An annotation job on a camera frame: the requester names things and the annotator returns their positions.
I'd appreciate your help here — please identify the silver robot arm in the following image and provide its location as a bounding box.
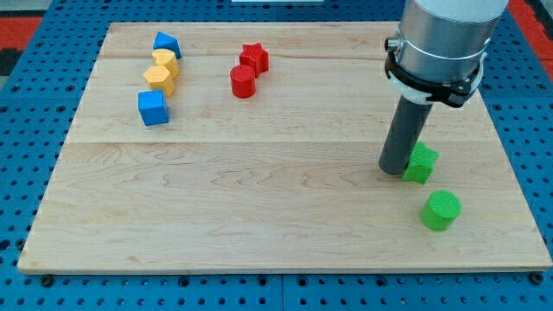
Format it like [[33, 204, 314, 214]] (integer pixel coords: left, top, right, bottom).
[[385, 0, 508, 108]]

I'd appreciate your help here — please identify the red star block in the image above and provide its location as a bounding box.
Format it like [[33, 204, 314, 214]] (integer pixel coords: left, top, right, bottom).
[[238, 42, 270, 78]]

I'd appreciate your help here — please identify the green star block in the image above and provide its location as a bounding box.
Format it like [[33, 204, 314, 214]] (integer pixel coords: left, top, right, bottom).
[[401, 142, 440, 184]]

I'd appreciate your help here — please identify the wooden board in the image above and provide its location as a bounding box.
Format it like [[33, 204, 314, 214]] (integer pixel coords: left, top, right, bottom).
[[17, 22, 552, 275]]

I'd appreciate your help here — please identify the red cylinder block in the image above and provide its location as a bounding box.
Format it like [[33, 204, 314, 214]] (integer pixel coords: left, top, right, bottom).
[[230, 65, 256, 98]]

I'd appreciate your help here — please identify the blue cube block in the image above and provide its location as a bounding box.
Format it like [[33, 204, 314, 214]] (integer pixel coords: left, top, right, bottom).
[[137, 90, 169, 126]]

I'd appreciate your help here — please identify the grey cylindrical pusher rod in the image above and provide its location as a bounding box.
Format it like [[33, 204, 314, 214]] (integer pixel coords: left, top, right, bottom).
[[378, 97, 433, 175]]

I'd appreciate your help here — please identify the yellow hexagon block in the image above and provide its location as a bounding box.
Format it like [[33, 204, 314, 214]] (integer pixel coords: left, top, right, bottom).
[[143, 66, 175, 98]]

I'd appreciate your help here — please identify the yellow pentagon block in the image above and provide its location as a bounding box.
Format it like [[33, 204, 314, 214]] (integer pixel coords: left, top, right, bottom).
[[152, 48, 180, 78]]

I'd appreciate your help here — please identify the blue triangle block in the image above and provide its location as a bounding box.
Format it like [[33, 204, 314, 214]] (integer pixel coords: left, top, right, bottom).
[[153, 32, 182, 60]]

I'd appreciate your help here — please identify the green cylinder block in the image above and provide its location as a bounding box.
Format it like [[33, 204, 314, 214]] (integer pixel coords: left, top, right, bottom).
[[420, 189, 462, 232]]

